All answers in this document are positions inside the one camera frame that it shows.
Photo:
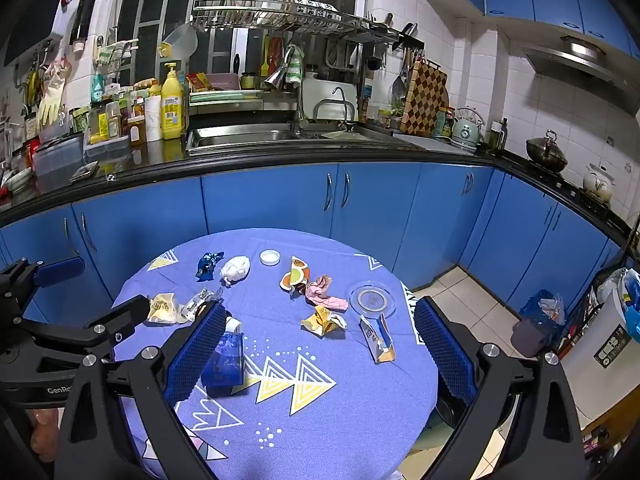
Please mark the grey bin with blue bag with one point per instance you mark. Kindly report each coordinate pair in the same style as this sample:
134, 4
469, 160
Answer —
530, 335

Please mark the blue lower kitchen cabinets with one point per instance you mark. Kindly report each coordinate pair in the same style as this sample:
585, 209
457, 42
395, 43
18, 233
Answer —
280, 195

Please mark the kitchen window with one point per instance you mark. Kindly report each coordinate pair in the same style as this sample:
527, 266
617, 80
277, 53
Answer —
150, 10

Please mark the white paper roll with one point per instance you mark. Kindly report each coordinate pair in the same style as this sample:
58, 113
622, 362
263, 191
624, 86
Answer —
153, 117

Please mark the steel range hood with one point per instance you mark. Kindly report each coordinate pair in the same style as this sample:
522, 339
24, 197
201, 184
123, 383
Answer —
570, 60

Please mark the clear plastic storage box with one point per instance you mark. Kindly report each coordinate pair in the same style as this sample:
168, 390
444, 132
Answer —
57, 157

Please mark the clear round plastic lid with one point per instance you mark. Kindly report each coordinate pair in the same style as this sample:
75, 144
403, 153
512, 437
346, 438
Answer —
372, 300

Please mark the steel dish rack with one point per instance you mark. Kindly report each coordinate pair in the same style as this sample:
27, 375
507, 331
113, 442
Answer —
300, 17

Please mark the black trash bin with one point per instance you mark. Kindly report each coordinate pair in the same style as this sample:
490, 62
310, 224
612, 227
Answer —
450, 412

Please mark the silver pill blister pack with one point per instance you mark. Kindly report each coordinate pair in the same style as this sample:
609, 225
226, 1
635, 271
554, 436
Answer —
197, 306

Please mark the blue foil candy wrapper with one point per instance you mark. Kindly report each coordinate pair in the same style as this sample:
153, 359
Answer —
206, 264

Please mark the white tissue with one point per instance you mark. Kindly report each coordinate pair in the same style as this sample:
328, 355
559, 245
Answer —
236, 268

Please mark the curved chrome tap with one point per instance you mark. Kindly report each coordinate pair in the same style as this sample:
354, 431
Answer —
348, 105

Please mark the dark jar with white lid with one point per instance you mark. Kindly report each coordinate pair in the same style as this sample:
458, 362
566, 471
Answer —
227, 365

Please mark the pale green kettle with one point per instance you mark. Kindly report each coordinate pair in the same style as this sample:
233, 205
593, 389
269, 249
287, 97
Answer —
465, 132

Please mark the black wall dispenser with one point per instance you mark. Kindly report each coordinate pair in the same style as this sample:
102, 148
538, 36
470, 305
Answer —
84, 12

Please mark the yellow detergent bottle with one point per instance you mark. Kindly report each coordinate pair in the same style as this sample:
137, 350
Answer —
172, 105

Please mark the glass oil bottle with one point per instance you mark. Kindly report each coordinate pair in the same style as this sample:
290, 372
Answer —
497, 137

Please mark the pale yellow snack wrapper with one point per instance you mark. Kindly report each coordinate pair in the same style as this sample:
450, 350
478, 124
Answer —
165, 310

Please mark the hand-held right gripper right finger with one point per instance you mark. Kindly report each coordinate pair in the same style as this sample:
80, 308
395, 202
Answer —
445, 355

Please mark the yellow rubber gloves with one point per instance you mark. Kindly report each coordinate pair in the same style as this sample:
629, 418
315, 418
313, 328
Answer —
50, 102

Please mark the chrome kitchen faucet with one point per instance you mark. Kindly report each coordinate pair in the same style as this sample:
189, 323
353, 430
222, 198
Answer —
299, 105

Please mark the checkered wooden cutting board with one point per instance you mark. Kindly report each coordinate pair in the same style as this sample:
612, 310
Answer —
422, 100

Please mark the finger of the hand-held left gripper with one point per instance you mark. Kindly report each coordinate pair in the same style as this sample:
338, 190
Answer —
60, 269
125, 315

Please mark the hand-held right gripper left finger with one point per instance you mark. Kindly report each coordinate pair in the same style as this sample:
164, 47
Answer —
195, 355

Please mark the dark wok with lid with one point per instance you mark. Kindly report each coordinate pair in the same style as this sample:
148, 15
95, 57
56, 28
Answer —
547, 152

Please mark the pink paper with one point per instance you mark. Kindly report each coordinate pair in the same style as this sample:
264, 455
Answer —
322, 292

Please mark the black kitchen countertop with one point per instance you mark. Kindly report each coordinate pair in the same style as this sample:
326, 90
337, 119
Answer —
250, 165

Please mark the small white round lid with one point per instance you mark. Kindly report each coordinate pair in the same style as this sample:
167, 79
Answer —
270, 257

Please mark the person's left hand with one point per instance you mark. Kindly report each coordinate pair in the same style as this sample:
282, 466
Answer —
45, 432

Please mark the group of condiment bottles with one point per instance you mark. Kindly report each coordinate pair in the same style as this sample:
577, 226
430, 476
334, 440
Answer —
110, 120

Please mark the steel kitchen sink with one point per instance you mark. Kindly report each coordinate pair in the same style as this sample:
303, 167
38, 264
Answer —
250, 136

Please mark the white drink carton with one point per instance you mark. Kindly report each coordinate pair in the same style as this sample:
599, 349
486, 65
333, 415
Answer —
375, 340

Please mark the white ceramic pot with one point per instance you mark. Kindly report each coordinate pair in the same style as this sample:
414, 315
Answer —
597, 182

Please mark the pink plastic basket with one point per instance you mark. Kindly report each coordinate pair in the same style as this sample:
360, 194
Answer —
222, 81

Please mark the purple printed tablecloth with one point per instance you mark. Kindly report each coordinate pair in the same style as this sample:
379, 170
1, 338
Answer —
310, 410

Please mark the orange and green wrapper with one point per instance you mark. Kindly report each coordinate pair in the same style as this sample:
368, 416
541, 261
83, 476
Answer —
295, 277

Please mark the large white bucket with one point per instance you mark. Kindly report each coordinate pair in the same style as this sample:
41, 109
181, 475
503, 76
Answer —
600, 360

